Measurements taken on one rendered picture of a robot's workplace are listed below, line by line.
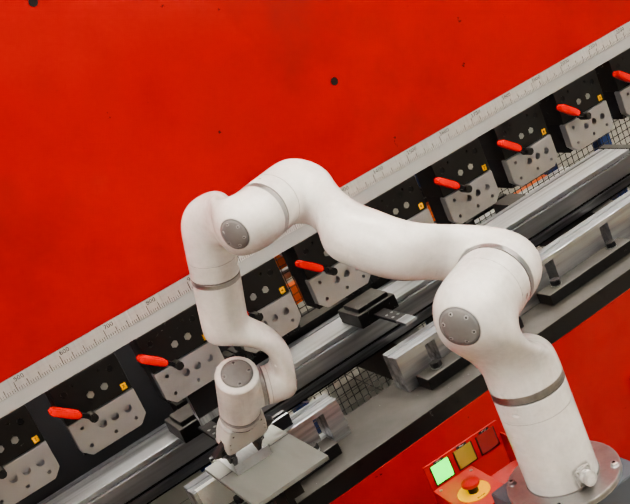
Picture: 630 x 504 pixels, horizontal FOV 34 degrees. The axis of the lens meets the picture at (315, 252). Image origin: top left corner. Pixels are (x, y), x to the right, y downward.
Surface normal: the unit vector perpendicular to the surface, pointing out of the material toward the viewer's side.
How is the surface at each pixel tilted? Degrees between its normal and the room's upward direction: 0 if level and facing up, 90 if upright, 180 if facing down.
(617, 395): 90
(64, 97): 90
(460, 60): 90
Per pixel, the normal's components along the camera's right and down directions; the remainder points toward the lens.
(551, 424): 0.13, 0.27
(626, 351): 0.47, 0.09
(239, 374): 0.00, -0.61
